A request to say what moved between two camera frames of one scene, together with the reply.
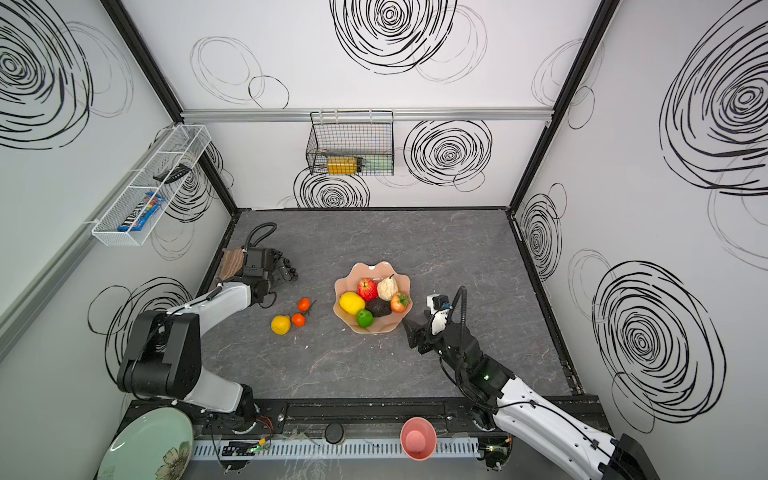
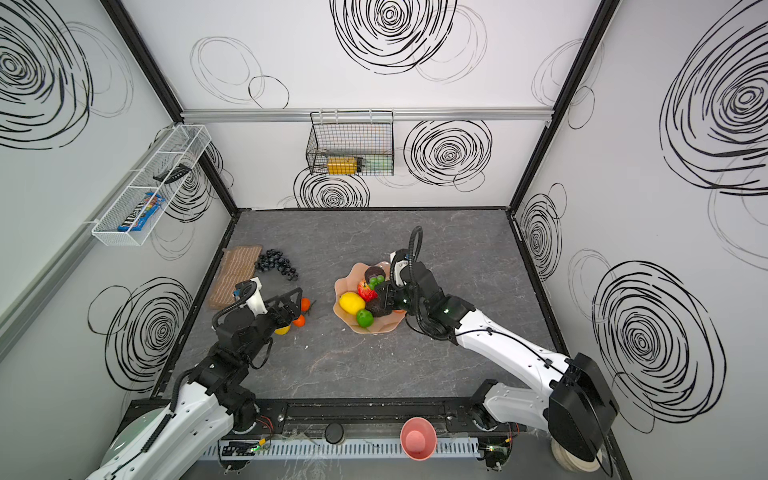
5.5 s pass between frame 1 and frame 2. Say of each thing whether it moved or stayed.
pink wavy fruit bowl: stayed
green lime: stayed
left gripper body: moved
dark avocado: stayed
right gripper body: moved
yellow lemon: stayed
